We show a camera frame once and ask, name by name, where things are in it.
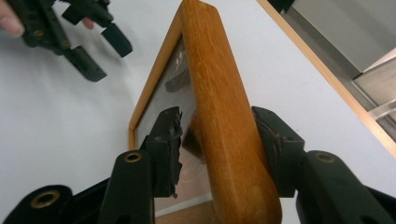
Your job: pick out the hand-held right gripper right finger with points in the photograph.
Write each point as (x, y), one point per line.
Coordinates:
(286, 155)

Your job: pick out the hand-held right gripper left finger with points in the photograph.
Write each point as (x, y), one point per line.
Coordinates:
(163, 149)

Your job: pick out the white table with wooden rim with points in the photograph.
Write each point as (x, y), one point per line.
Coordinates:
(327, 74)

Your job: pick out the black metal stand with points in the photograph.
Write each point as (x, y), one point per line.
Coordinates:
(280, 4)

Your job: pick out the white metal desk frame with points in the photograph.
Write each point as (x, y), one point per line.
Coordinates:
(386, 109)

